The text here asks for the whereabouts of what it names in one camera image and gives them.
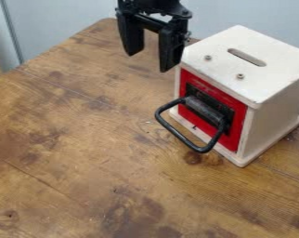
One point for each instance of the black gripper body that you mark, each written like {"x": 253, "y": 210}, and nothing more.
{"x": 153, "y": 15}

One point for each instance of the grey wall trim strip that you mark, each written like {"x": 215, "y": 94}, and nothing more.
{"x": 11, "y": 31}

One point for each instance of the red wooden drawer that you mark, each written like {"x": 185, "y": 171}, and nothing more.
{"x": 228, "y": 141}

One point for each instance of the white wooden box cabinet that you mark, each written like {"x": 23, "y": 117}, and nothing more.
{"x": 246, "y": 71}

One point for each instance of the black metal drawer handle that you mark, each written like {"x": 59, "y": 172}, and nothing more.
{"x": 193, "y": 107}

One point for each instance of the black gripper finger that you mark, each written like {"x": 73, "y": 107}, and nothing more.
{"x": 130, "y": 33}
{"x": 171, "y": 38}

